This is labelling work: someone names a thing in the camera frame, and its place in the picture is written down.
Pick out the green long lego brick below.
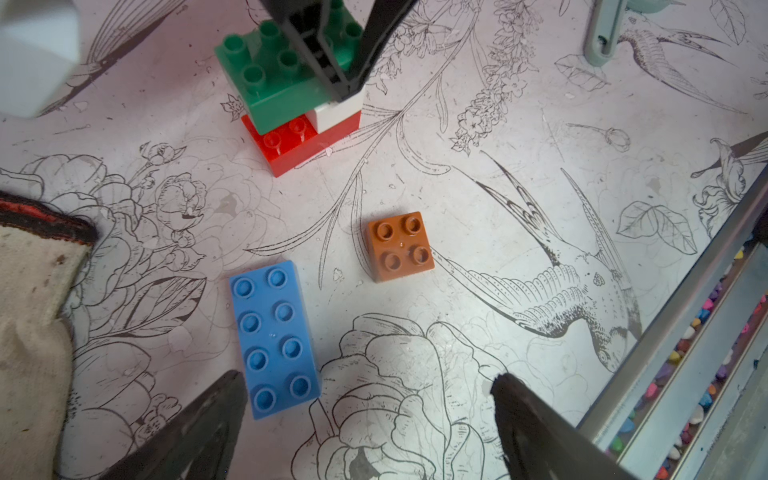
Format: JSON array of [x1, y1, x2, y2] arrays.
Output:
[[214, 1, 333, 134]]

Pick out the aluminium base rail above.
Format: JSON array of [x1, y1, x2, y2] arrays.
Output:
[[578, 172, 767, 479]]

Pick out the white square lego brick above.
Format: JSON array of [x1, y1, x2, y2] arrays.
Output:
[[305, 89, 366, 133]]

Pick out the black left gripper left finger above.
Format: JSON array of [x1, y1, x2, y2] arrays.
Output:
[[102, 370, 247, 479]]

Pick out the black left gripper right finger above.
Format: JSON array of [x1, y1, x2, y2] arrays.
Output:
[[491, 373, 632, 480]]

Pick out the orange square lego brick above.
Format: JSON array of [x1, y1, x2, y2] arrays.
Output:
[[365, 211, 435, 282]]

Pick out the mint green plastic paddle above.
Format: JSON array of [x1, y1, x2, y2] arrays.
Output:
[[584, 0, 682, 67]]

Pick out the blue long lego brick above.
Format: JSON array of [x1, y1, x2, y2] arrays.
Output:
[[229, 261, 322, 420]]

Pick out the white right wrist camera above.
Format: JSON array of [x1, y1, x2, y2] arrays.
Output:
[[1, 0, 81, 118]]

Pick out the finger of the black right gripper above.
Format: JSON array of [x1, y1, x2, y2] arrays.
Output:
[[262, 0, 351, 101], [344, 0, 417, 99]]

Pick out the red long lego brick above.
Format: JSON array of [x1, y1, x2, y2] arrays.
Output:
[[241, 112, 361, 177]]

